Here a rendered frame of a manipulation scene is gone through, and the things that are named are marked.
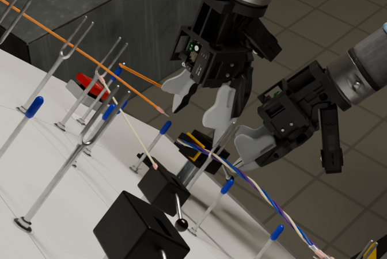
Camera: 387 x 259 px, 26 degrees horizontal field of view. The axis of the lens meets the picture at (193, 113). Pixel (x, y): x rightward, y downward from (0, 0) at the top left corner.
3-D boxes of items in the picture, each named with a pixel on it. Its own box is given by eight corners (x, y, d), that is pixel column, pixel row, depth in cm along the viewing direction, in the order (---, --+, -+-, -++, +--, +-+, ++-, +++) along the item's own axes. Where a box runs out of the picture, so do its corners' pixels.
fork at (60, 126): (50, 121, 109) (115, 34, 107) (60, 125, 110) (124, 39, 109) (58, 130, 107) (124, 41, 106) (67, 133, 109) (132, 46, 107)
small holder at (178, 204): (137, 258, 82) (182, 200, 81) (109, 212, 90) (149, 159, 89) (171, 274, 85) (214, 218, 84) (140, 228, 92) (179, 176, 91)
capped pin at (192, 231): (185, 229, 105) (227, 175, 105) (188, 228, 107) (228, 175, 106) (194, 237, 105) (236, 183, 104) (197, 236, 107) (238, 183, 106)
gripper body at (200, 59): (164, 63, 111) (196, -19, 106) (208, 60, 117) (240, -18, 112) (201, 94, 107) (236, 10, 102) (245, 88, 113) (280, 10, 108)
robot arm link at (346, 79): (372, 81, 129) (380, 100, 122) (348, 98, 131) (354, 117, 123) (345, 44, 127) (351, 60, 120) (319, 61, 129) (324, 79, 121)
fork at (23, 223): (24, 221, 70) (124, 86, 69) (35, 234, 69) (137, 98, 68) (8, 217, 68) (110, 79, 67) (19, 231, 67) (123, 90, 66)
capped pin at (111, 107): (69, 160, 97) (113, 102, 97) (78, 168, 97) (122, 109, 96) (63, 159, 96) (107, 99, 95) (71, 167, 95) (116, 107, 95)
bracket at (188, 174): (189, 200, 123) (210, 174, 123) (181, 197, 121) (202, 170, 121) (170, 182, 126) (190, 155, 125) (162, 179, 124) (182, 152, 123)
